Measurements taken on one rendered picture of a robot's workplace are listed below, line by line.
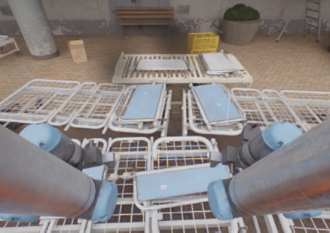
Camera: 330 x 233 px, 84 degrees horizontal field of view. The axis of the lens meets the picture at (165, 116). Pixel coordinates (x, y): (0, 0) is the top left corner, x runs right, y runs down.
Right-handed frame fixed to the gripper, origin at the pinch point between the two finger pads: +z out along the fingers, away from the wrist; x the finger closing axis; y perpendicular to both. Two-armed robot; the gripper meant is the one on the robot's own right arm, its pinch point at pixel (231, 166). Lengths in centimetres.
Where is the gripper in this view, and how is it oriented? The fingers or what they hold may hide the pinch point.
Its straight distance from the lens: 73.5
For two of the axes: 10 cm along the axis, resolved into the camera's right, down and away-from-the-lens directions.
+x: 9.8, 1.8, -0.1
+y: -1.7, 8.7, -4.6
